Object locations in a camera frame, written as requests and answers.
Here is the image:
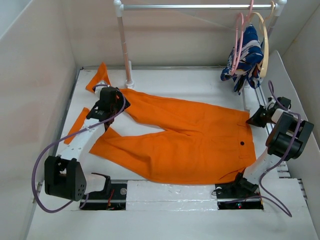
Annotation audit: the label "pink hanger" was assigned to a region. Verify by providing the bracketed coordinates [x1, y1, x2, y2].
[230, 0, 254, 76]

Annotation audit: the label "blue patterned garment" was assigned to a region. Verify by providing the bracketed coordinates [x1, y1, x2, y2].
[220, 24, 264, 95]

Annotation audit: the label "white clothes rack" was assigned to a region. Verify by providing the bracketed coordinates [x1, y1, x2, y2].
[113, 0, 288, 111]

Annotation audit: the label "orange trousers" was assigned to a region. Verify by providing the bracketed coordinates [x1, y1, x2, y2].
[63, 62, 257, 185]

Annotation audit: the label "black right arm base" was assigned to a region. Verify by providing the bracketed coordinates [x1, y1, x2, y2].
[211, 183, 264, 210]

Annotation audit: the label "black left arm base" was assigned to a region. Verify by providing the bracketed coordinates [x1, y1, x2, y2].
[79, 181, 128, 211]

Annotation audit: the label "white foam board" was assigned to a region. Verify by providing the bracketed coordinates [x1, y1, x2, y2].
[259, 49, 320, 181]

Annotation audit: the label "beige hanger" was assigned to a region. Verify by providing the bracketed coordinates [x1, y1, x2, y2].
[249, 0, 276, 78]

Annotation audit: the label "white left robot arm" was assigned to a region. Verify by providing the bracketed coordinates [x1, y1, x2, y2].
[44, 85, 130, 202]

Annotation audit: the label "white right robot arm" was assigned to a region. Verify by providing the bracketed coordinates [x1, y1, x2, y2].
[231, 97, 314, 197]

